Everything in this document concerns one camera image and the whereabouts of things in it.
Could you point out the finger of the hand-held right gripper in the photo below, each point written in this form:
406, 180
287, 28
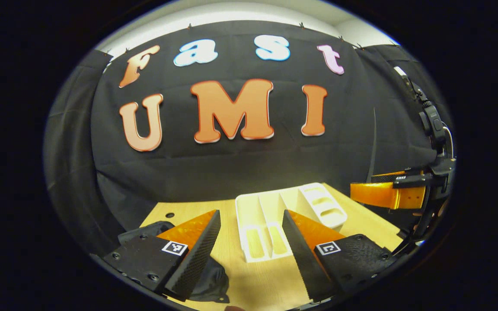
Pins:
383, 177
387, 194

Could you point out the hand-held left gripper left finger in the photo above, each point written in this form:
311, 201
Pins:
197, 259

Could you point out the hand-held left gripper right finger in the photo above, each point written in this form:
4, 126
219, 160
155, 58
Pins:
305, 259

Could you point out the black schoolbag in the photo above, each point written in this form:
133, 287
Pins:
216, 280

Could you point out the white bookshelf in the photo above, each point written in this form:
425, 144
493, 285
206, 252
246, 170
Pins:
249, 216

